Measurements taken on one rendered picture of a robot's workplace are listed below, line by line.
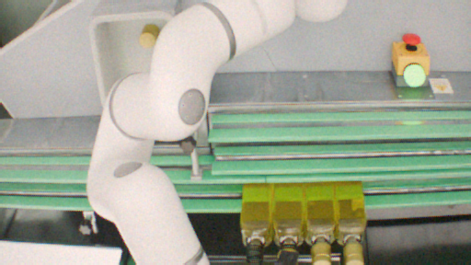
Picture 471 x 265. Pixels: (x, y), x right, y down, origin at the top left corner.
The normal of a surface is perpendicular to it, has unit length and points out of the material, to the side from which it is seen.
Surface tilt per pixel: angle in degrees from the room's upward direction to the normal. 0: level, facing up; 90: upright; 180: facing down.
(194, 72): 59
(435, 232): 90
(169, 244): 39
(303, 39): 0
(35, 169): 90
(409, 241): 89
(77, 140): 90
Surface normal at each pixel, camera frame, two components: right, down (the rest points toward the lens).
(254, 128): -0.07, -0.83
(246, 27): 0.61, 0.18
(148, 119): -0.71, 0.43
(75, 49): -0.07, 0.56
